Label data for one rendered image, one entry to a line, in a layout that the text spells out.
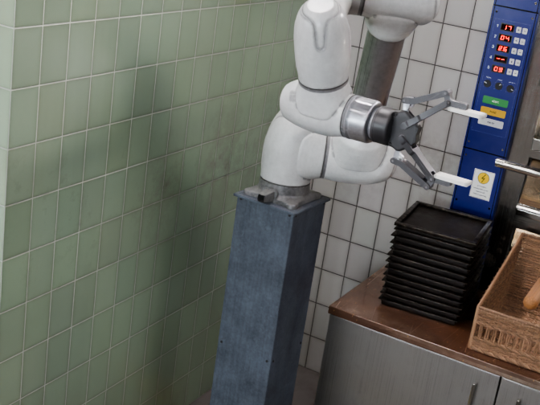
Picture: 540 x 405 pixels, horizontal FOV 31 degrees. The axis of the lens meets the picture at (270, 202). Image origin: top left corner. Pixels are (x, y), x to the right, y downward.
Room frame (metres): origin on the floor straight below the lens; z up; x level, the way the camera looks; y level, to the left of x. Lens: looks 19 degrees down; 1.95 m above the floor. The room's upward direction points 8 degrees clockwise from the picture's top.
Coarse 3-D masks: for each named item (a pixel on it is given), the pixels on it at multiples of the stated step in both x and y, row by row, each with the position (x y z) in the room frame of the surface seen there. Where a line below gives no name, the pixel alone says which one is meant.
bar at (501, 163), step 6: (498, 162) 2.95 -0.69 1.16; (504, 162) 2.95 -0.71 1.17; (510, 162) 2.94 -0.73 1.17; (516, 162) 2.94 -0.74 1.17; (504, 168) 2.95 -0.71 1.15; (510, 168) 2.93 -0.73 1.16; (516, 168) 2.93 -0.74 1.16; (522, 168) 2.92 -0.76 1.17; (528, 168) 2.91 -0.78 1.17; (534, 168) 2.91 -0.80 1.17; (528, 174) 2.91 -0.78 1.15; (534, 174) 2.90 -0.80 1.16
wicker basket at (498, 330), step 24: (528, 240) 3.21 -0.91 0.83; (504, 264) 3.03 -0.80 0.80; (528, 264) 3.18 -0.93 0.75; (504, 288) 3.12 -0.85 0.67; (528, 288) 3.15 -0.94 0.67; (480, 312) 2.81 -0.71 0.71; (504, 312) 3.11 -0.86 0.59; (528, 312) 3.13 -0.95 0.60; (480, 336) 2.80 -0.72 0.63; (504, 336) 2.92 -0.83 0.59; (528, 336) 2.74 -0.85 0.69; (504, 360) 2.75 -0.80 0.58; (528, 360) 2.73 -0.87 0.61
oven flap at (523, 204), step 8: (536, 160) 3.30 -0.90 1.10; (528, 176) 3.29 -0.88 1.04; (528, 184) 3.28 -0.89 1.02; (536, 184) 3.27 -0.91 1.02; (528, 192) 3.26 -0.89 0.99; (536, 192) 3.25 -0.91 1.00; (520, 200) 3.26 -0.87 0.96; (528, 200) 3.25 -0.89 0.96; (536, 200) 3.24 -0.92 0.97; (520, 208) 3.23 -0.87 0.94; (528, 208) 3.22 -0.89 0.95; (536, 208) 3.21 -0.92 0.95
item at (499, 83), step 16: (496, 32) 3.34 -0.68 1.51; (512, 32) 3.32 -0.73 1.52; (528, 32) 3.30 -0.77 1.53; (496, 48) 3.34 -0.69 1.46; (512, 48) 3.32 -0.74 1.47; (496, 64) 3.33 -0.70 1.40; (512, 64) 3.31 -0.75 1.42; (496, 80) 3.33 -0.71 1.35; (512, 80) 3.30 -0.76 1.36; (480, 96) 3.35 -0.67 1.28; (496, 96) 3.32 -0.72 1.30; (512, 96) 3.30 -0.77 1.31; (496, 112) 3.32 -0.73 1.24; (480, 128) 3.34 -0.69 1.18; (496, 128) 3.31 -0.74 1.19
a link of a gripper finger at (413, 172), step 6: (396, 162) 1.87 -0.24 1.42; (402, 162) 1.86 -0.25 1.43; (408, 162) 1.87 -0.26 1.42; (402, 168) 1.86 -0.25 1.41; (408, 168) 1.85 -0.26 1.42; (414, 168) 1.87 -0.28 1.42; (408, 174) 1.85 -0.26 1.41; (414, 174) 1.85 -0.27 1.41; (420, 174) 1.85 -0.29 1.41; (420, 180) 1.84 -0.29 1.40; (426, 180) 1.86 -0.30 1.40; (426, 186) 1.83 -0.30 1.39; (432, 186) 1.85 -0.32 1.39
